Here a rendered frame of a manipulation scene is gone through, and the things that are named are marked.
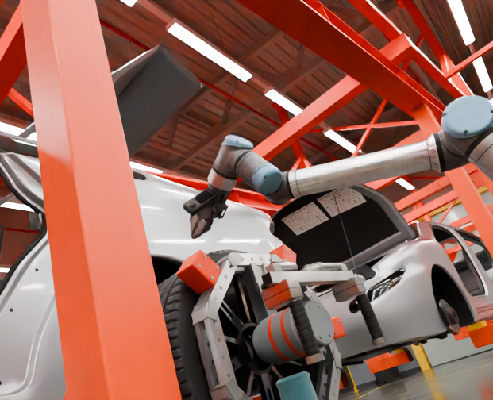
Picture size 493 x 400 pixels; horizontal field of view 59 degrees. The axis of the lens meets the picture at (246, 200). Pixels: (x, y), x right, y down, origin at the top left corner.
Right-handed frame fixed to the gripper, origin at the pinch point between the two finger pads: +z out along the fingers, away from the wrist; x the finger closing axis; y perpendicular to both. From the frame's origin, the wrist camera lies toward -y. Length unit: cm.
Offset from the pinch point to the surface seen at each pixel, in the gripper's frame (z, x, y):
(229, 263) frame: -6.5, -21.3, -7.6
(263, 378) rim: 19, -46, -3
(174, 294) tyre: 4.1, -17.6, -22.1
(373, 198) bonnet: 37, 40, 328
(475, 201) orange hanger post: -5, -36, 370
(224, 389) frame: 8, -46, -28
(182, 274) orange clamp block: -2.7, -17.1, -21.9
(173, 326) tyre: 6.4, -25.7, -28.4
